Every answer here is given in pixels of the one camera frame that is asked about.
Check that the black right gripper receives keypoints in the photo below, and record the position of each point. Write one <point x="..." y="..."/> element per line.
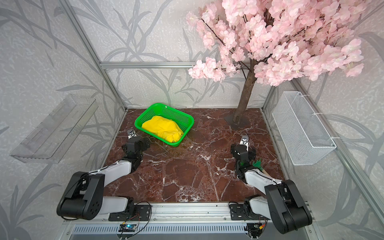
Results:
<point x="252" y="154"/>

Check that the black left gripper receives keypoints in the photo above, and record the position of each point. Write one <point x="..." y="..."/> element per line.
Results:
<point x="142" y="143"/>

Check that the yellow shorts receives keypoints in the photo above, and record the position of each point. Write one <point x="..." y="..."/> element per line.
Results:
<point x="164" y="128"/>

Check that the green plastic basket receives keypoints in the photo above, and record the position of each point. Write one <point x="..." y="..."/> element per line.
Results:
<point x="182" y="120"/>

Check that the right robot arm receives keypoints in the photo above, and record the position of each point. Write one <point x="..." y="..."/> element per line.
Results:
<point x="280" y="201"/>

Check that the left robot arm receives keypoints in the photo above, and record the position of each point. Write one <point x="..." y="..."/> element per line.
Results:
<point x="84" y="197"/>

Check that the small green object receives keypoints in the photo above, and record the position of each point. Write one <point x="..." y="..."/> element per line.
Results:
<point x="257" y="165"/>

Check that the right circuit board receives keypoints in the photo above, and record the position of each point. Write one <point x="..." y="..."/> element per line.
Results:
<point x="254" y="227"/>

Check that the left green circuit board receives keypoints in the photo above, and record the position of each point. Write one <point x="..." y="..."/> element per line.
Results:
<point x="128" y="228"/>

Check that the artificial cherry blossom tree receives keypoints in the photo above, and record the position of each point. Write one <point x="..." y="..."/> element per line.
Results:
<point x="272" y="42"/>

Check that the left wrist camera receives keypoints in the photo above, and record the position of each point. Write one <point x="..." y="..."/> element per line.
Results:
<point x="131" y="133"/>

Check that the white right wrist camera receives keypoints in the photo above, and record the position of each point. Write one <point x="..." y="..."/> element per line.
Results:
<point x="245" y="140"/>

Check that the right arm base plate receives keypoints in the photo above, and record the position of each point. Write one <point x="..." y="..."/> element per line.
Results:
<point x="239" y="212"/>

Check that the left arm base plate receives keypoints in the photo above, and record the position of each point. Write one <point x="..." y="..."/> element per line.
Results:
<point x="132" y="213"/>

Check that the aluminium front rail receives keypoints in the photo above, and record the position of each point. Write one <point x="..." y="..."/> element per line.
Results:
<point x="193" y="213"/>

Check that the white wire mesh basket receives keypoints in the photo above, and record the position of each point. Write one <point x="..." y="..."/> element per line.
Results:
<point x="305" y="137"/>

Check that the clear acrylic wall shelf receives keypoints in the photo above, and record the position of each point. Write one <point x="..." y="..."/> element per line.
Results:
<point x="52" y="138"/>

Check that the aluminium frame post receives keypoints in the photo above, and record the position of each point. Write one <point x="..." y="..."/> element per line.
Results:
<point x="75" y="22"/>

